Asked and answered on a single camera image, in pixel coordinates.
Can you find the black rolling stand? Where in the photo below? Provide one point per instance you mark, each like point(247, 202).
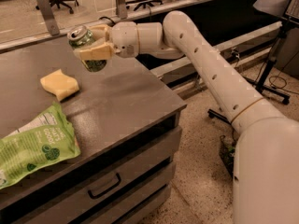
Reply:
point(267, 75)

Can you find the grey metal post left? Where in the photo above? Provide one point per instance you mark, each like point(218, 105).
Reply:
point(47, 14)

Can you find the grey metal post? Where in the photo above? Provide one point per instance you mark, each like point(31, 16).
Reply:
point(121, 9)
point(47, 14)

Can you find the green soda can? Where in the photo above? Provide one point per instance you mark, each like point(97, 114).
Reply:
point(79, 37)

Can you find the grey metal post middle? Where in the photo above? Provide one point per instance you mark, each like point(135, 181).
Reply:
point(121, 9)

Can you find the black drawer handle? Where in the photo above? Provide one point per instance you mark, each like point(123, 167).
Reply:
point(99, 192)

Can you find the grey drawer cabinet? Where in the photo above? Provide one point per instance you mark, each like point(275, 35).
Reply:
point(126, 122)

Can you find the yellow sponge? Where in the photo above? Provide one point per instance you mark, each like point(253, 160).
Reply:
point(59, 84)

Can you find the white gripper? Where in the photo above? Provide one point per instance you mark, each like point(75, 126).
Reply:
point(124, 38)

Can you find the green chip bag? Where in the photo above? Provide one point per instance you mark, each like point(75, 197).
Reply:
point(46, 140)

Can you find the grey tilted stand tray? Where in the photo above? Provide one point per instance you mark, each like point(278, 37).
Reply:
point(272, 7)

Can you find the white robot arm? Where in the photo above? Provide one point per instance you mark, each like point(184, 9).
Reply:
point(266, 163)

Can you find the black wire basket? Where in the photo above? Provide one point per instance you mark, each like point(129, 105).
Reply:
point(227, 154)

